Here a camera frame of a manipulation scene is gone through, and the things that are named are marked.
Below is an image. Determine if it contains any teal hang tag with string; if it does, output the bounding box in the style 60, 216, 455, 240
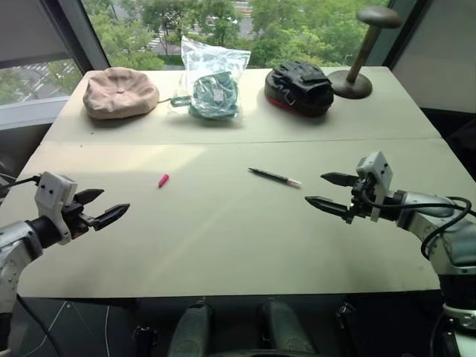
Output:
158, 94, 193, 108

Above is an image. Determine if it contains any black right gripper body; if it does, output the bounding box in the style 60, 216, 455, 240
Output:
343, 176, 376, 225

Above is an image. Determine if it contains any black cap with red brim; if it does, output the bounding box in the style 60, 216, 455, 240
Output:
263, 60, 335, 118

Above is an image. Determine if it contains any grey roller blind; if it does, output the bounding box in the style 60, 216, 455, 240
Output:
391, 0, 476, 112
0, 0, 72, 70

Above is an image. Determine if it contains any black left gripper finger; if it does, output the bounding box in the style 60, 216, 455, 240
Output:
91, 203, 131, 231
74, 188, 106, 205

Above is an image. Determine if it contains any dark rounded shape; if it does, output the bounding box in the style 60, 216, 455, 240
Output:
167, 299, 221, 357
255, 296, 318, 357

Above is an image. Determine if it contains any clear bag with teal hat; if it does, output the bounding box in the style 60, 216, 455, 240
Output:
166, 34, 252, 129

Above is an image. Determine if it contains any dark window frame post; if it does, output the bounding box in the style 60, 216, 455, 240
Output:
36, 0, 109, 77
378, 0, 423, 70

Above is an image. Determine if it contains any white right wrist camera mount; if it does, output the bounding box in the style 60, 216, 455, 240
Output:
356, 149, 395, 222

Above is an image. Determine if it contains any black table clamp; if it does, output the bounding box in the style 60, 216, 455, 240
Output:
132, 324, 155, 341
333, 301, 358, 332

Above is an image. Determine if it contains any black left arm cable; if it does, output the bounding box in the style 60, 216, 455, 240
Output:
0, 175, 42, 202

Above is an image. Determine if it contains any black floor cable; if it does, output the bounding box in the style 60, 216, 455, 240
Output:
14, 292, 57, 357

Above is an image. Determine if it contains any beige beret hat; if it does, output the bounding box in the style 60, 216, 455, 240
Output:
82, 66, 161, 120

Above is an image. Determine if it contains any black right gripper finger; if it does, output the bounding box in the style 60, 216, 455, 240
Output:
320, 172, 359, 188
304, 196, 351, 221

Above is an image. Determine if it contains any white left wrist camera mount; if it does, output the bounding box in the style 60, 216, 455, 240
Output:
34, 171, 79, 246

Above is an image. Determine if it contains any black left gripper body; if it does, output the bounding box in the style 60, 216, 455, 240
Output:
61, 202, 96, 239

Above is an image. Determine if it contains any black pen with pink end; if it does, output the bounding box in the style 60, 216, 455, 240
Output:
248, 167, 303, 188

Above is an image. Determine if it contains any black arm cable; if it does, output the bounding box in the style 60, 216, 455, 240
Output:
0, 175, 42, 202
361, 187, 473, 259

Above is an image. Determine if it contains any brown wooden hat stand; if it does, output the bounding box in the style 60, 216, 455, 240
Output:
327, 5, 403, 100

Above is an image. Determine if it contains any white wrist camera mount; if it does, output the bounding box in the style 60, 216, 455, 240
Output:
356, 149, 395, 222
34, 171, 79, 246

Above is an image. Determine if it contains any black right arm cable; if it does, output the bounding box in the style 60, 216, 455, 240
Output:
361, 187, 473, 259

